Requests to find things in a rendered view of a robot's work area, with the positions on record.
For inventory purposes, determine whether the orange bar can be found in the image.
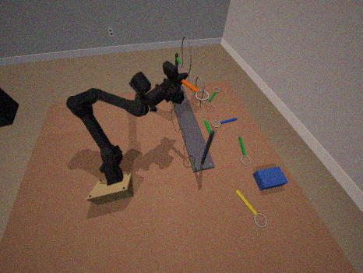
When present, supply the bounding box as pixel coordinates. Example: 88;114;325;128
181;79;210;101

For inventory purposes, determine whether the blue block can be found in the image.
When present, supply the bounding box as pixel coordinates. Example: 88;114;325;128
253;166;288;190

